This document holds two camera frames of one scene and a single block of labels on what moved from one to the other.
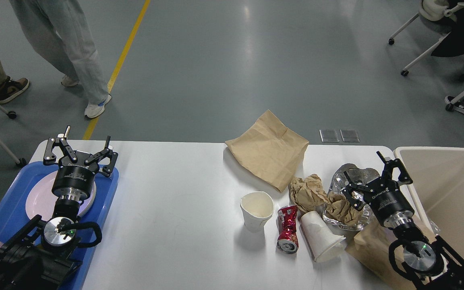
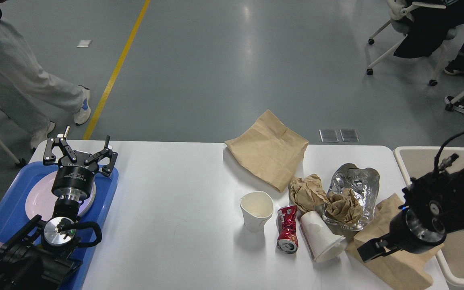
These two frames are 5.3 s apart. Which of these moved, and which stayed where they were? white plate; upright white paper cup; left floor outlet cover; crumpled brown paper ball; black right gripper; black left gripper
Moved: black right gripper
Stayed: upright white paper cup; white plate; crumpled brown paper ball; left floor outlet cover; black left gripper
